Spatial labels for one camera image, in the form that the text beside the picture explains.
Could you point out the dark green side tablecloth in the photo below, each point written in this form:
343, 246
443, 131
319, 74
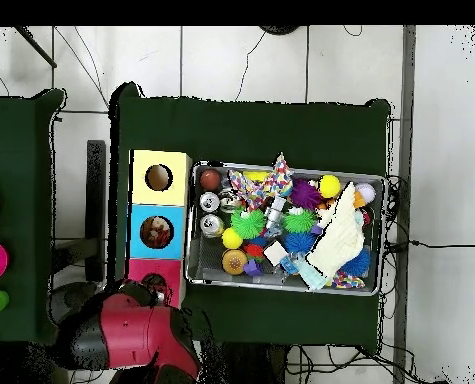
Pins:
17, 160

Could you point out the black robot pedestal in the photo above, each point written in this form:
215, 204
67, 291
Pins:
245, 364

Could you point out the cream waffle cloth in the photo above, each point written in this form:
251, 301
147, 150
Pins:
341, 236

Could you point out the black round base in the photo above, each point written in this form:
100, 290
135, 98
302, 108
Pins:
279, 29

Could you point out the silver mesh bin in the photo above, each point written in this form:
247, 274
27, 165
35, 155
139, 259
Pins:
205, 268

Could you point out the toy hamburger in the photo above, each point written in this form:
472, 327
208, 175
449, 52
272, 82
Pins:
234, 262

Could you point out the brown toy football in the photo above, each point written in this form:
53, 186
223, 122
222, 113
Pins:
210, 179

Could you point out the green spiky ball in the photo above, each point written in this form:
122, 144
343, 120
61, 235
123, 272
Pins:
248, 224

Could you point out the black tripod leg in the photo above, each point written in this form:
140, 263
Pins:
37, 47

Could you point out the yellow smiley ball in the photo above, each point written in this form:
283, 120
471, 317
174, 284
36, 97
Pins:
330, 186

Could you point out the black upright panel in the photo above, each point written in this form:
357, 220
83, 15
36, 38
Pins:
96, 200

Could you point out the yellow cheese wedge toy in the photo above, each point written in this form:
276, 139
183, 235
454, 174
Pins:
255, 176

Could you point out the purple spiky monster toy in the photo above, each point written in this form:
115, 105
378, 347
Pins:
305, 195

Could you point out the wooden box with three holes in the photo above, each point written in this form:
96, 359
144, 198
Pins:
177, 192

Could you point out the colourful dotted cloth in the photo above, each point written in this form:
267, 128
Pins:
257, 190

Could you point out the crushed silver can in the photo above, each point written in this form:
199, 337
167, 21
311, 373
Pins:
229, 201

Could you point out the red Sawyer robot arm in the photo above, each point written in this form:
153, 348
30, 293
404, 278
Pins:
141, 336

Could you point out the light blue waffle cloth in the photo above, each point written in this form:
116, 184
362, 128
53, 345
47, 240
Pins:
313, 278

